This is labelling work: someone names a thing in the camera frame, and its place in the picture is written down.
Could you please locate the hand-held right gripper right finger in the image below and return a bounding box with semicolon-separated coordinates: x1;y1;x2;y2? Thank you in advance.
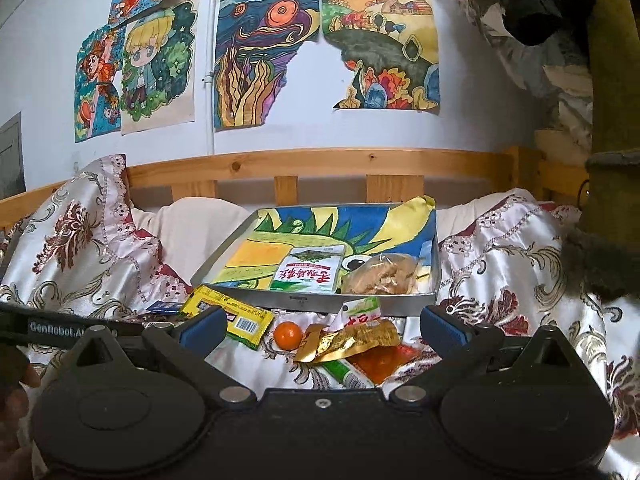
390;305;583;407

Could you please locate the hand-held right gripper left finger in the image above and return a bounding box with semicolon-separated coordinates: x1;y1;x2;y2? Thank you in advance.
62;306;258;408

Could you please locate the yellow snack packet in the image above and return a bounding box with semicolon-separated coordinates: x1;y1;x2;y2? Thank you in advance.
179;284;276;352

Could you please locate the orange red snack packet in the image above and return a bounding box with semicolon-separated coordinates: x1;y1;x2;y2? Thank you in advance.
349;344;422;387

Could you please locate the orange tangerine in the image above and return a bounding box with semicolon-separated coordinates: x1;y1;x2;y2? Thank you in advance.
273;321;305;351

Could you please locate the metal tray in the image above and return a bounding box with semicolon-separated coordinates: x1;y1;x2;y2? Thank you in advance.
190;202;442;318

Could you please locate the person's left hand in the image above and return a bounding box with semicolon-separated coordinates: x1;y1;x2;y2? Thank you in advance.
0;347;43;480

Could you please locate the clear bread packet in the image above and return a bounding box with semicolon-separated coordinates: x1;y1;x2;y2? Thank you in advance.
341;253;432;296

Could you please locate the red white green packet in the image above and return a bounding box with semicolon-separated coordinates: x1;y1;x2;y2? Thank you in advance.
339;297;385;330

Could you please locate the gold foil snack packet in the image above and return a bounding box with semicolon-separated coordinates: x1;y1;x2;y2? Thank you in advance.
293;320;402;365

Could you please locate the green white snack packet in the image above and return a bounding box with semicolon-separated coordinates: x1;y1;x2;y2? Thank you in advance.
269;246;347;294

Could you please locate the painted paper tray liner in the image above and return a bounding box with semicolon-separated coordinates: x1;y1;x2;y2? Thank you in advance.
212;195;437;295

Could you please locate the olive green plush cloth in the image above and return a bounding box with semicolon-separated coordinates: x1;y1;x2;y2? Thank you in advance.
560;0;640;302

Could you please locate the floral hanging quilt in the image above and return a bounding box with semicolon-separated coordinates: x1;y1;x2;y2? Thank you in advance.
447;0;601;133

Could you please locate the grey wall panel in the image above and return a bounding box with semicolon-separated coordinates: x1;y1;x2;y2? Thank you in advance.
0;111;27;200

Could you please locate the white wall pipe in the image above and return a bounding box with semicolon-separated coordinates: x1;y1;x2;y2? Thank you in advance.
204;0;220;157

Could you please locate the orange-haired figure wall drawing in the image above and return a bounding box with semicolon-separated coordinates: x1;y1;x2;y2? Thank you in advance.
74;24;125;143

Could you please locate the blond figure wall drawing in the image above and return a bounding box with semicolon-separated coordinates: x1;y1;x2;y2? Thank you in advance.
119;0;199;136

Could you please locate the swirl pattern wall painting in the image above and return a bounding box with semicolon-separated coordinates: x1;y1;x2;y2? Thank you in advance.
213;0;322;132

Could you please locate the landscape wall painting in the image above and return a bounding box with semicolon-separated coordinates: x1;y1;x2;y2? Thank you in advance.
320;0;442;115

